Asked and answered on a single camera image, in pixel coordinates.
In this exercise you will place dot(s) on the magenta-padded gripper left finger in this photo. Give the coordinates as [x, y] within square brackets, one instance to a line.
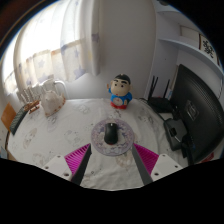
[76, 158]

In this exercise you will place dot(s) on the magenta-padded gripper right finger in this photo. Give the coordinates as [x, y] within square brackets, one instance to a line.
[146, 159]

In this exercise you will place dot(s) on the black computer mouse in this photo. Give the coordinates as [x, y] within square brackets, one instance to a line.
[111, 133]

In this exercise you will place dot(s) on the round purple printed mouse pad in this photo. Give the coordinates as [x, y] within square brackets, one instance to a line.
[126, 136]

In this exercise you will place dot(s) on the white printed tablecloth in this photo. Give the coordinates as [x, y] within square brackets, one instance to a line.
[66, 133]

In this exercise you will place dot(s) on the small black box device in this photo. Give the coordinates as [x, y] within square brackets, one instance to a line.
[175, 133]

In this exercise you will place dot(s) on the black router with antennas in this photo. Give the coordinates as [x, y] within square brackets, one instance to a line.
[160, 103]

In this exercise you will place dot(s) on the large white conch shell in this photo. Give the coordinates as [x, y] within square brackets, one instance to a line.
[52, 103]

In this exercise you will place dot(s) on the wooden model sailing ship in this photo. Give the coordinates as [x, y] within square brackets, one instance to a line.
[31, 106]

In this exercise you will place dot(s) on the cartoon boy figurine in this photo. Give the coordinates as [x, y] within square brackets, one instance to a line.
[120, 91]

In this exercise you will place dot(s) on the black monitor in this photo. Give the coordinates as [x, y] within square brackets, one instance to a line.
[200, 110]

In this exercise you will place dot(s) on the white radiator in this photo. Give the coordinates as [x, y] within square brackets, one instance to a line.
[36, 90]

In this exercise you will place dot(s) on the wooden chair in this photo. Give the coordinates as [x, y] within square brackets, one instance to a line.
[7, 116]

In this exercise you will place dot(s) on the white star-print curtain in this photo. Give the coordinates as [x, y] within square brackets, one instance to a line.
[56, 43]

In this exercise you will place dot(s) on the white wall shelf unit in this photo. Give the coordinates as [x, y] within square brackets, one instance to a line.
[186, 40]

